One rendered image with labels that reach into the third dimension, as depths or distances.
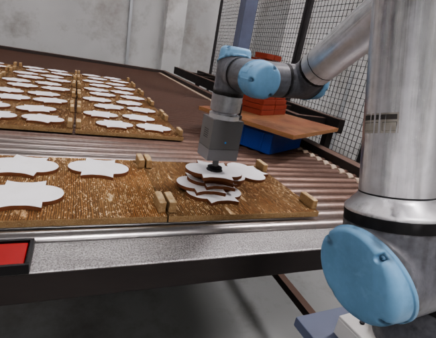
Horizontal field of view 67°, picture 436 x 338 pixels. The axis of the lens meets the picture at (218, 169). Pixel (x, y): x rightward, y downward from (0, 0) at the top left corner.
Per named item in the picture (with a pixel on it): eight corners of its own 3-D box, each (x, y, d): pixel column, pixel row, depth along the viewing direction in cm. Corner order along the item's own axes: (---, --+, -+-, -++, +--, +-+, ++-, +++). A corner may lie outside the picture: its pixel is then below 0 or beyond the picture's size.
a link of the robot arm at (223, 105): (207, 90, 81) (235, 94, 85) (204, 108, 83) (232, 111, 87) (221, 96, 75) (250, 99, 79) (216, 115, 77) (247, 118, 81)
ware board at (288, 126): (337, 131, 165) (338, 128, 165) (293, 139, 127) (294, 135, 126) (255, 108, 193) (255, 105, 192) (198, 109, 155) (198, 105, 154)
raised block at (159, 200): (166, 213, 72) (168, 202, 71) (157, 213, 71) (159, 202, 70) (160, 201, 77) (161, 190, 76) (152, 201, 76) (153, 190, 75)
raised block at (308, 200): (316, 209, 89) (319, 200, 88) (310, 209, 88) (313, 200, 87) (303, 200, 94) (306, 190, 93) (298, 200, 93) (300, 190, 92)
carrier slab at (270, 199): (317, 216, 88) (319, 211, 88) (168, 222, 71) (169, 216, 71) (256, 169, 118) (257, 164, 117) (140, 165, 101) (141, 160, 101)
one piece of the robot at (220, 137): (231, 100, 88) (221, 157, 93) (201, 96, 84) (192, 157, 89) (250, 108, 80) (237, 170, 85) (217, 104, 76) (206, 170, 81)
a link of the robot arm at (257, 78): (300, 64, 67) (271, 60, 76) (251, 58, 62) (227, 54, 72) (292, 102, 70) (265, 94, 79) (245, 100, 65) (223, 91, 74)
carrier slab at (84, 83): (141, 96, 228) (141, 90, 226) (76, 88, 212) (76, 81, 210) (133, 88, 258) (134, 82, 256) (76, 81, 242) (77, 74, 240)
